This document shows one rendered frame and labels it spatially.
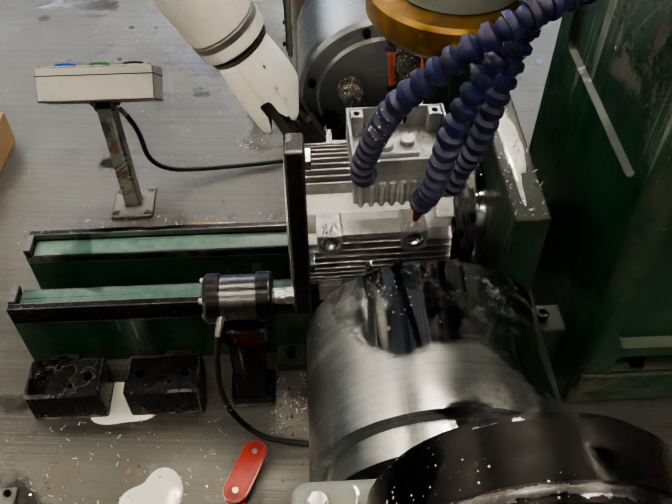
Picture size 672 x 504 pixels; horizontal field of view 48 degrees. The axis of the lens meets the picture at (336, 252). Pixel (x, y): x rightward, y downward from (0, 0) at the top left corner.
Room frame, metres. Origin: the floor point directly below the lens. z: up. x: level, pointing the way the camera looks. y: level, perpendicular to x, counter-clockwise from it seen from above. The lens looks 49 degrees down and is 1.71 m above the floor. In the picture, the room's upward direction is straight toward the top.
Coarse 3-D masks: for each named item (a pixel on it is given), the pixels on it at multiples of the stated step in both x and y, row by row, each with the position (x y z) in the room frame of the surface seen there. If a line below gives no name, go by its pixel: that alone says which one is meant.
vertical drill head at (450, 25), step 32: (384, 0) 0.65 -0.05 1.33; (416, 0) 0.64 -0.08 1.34; (448, 0) 0.63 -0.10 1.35; (480, 0) 0.62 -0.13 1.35; (512, 0) 0.64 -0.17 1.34; (384, 32) 0.64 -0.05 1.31; (416, 32) 0.61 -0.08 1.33; (448, 32) 0.60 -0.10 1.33; (416, 64) 0.64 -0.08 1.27; (480, 64) 0.73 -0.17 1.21
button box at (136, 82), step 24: (48, 72) 0.90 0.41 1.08; (72, 72) 0.90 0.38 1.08; (96, 72) 0.90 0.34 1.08; (120, 72) 0.90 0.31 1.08; (144, 72) 0.90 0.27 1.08; (48, 96) 0.88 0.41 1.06; (72, 96) 0.88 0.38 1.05; (96, 96) 0.88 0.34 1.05; (120, 96) 0.88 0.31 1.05; (144, 96) 0.88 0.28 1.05
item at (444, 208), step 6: (444, 198) 0.63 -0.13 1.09; (450, 198) 0.63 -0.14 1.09; (438, 204) 0.62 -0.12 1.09; (444, 204) 0.62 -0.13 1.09; (450, 204) 0.62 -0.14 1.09; (438, 210) 0.62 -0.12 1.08; (444, 210) 0.62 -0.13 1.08; (450, 210) 0.62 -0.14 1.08; (438, 216) 0.61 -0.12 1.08; (444, 216) 0.61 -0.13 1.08; (450, 216) 0.61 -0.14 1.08
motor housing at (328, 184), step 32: (320, 160) 0.68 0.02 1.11; (320, 192) 0.64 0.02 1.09; (352, 224) 0.61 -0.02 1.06; (384, 224) 0.61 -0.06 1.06; (448, 224) 0.62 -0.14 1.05; (320, 256) 0.59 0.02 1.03; (352, 256) 0.59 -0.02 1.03; (384, 256) 0.60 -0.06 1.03; (416, 256) 0.60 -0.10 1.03; (448, 256) 0.60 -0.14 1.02
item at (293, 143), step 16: (288, 144) 0.54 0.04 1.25; (288, 160) 0.53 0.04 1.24; (304, 160) 0.53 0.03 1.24; (288, 176) 0.53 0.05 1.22; (304, 176) 0.53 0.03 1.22; (288, 192) 0.53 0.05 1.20; (304, 192) 0.53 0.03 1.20; (288, 208) 0.53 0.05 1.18; (304, 208) 0.53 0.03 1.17; (288, 224) 0.53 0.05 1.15; (304, 224) 0.53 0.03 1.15; (304, 240) 0.53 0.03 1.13; (304, 256) 0.53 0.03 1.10; (304, 272) 0.53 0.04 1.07; (288, 288) 0.55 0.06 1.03; (304, 288) 0.53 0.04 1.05; (304, 304) 0.53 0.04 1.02
